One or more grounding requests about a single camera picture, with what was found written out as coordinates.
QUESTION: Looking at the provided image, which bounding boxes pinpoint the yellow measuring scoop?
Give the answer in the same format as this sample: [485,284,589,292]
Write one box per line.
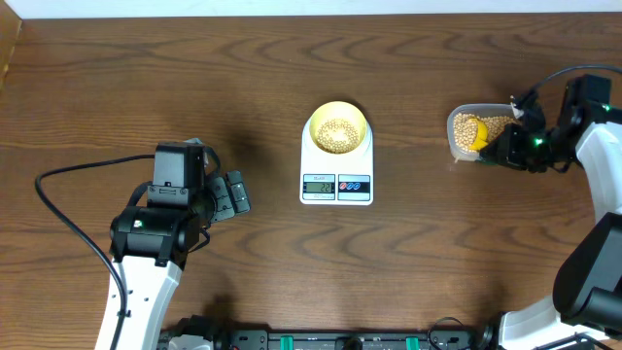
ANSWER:
[469,118,488,151]

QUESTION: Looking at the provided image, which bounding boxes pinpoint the yellow bowl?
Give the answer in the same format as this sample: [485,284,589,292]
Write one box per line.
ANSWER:
[308,101,368,155]

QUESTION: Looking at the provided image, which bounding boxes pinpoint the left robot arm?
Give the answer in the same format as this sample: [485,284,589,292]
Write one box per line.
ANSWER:
[96,139,251,349]

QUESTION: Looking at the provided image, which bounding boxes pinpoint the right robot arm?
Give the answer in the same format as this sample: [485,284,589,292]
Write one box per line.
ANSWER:
[479,74,621,349]

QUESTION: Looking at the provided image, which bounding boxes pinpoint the white digital kitchen scale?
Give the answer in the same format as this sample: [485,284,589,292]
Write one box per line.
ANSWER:
[299,116,374,206]

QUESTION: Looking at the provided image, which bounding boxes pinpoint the soybeans in yellow bowl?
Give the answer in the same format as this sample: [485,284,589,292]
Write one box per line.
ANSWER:
[317,119,360,155]

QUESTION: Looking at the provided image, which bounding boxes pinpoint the soybeans in container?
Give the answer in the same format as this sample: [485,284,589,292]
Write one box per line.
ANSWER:
[453,113,517,154]

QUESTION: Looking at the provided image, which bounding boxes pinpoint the clear plastic container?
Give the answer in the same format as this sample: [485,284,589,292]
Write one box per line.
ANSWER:
[447,103,521,161]

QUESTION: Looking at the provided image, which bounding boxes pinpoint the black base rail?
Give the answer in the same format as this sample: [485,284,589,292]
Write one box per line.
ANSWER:
[155,315,495,350]

